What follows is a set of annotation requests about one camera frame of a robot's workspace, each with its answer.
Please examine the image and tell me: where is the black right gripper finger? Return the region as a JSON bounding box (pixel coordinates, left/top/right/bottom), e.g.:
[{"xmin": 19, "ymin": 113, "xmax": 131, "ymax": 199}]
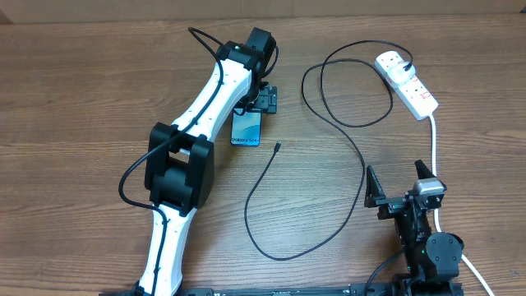
[
  {"xmin": 414, "ymin": 160, "xmax": 436, "ymax": 179},
  {"xmin": 364, "ymin": 165, "xmax": 386, "ymax": 208}
]

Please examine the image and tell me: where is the Samsung Galaxy smartphone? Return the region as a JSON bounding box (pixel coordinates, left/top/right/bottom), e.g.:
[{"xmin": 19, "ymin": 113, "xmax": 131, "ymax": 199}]
[{"xmin": 230, "ymin": 109, "xmax": 261, "ymax": 146}]

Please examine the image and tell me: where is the black USB charging cable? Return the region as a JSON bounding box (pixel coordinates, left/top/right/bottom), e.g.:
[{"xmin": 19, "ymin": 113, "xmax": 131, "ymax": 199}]
[{"xmin": 243, "ymin": 39, "xmax": 414, "ymax": 262}]

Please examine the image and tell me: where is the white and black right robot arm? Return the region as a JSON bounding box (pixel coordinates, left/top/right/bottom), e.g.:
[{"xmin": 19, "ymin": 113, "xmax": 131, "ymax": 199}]
[{"xmin": 364, "ymin": 160, "xmax": 464, "ymax": 296}]

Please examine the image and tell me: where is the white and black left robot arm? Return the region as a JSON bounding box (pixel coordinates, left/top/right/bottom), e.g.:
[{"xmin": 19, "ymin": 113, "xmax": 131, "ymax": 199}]
[{"xmin": 131, "ymin": 28, "xmax": 279, "ymax": 295}]

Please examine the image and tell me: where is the white charger plug adapter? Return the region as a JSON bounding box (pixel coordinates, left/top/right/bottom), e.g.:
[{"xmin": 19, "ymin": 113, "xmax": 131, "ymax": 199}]
[{"xmin": 387, "ymin": 62, "xmax": 416, "ymax": 85}]

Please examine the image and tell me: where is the white power extension strip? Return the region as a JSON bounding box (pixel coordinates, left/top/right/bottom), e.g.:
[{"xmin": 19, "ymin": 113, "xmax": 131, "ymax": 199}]
[{"xmin": 375, "ymin": 51, "xmax": 439, "ymax": 120}]

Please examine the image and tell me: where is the white power strip cord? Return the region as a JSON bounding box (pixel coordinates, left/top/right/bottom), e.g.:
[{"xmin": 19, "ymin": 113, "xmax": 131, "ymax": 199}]
[{"xmin": 427, "ymin": 113, "xmax": 496, "ymax": 296}]

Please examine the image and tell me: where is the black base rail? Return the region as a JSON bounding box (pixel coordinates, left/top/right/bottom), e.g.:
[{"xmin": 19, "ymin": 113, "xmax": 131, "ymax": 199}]
[{"xmin": 98, "ymin": 282, "xmax": 465, "ymax": 296}]

